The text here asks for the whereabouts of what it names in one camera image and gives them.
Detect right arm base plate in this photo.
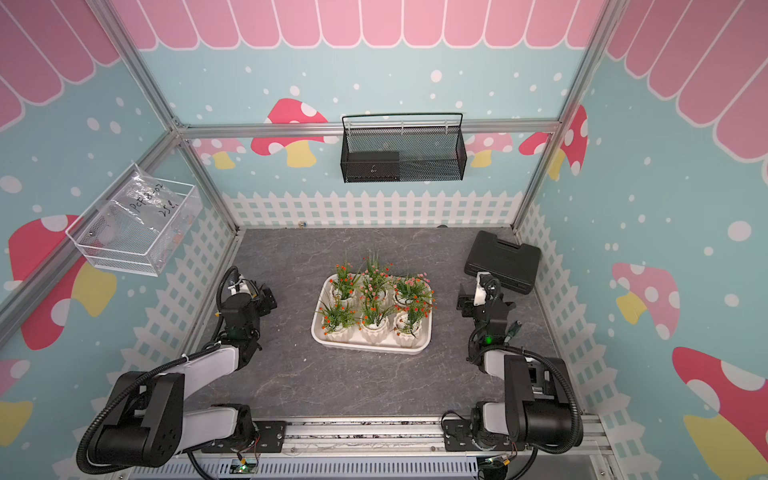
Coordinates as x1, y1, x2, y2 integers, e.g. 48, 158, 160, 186
441, 418, 525, 452

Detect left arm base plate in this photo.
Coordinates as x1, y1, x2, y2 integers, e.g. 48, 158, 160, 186
202, 420, 287, 454

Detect clear wire wall basket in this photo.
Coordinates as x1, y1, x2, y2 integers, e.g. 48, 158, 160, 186
66, 164, 203, 277

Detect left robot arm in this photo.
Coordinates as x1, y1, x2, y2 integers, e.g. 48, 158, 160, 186
75, 266, 277, 478

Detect twine pot orange flowers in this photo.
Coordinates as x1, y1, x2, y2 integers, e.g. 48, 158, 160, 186
318, 301, 358, 342

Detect white rectangular storage tray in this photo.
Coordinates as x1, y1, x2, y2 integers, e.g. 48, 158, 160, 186
310, 274, 433, 355

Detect ribbed pot orange flowers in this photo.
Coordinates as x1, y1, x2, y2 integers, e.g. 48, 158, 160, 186
330, 262, 358, 308

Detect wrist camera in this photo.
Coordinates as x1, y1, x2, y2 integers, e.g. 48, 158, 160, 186
473, 272, 498, 306
228, 275, 258, 297

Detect black box in basket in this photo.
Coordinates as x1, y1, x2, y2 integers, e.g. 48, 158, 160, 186
342, 151, 400, 183

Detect ribbed pot plant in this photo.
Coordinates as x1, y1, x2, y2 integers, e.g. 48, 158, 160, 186
359, 300, 395, 345

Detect twine pot pink flowers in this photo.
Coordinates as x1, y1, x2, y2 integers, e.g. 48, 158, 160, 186
393, 273, 433, 308

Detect plastic bag with writing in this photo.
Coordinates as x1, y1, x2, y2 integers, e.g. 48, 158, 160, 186
94, 166, 182, 253

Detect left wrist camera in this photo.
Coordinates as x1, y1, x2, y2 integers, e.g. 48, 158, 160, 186
228, 275, 258, 297

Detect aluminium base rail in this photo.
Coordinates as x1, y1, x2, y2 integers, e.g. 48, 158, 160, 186
113, 415, 613, 480

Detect black wire mesh basket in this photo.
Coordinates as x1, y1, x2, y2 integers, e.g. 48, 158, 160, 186
340, 112, 467, 183

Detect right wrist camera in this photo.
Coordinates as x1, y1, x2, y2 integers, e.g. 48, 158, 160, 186
473, 272, 498, 306

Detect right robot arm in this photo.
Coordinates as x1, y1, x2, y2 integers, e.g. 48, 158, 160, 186
457, 272, 584, 454

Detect black plastic tool case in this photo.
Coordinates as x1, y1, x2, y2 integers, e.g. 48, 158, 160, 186
464, 231, 542, 295

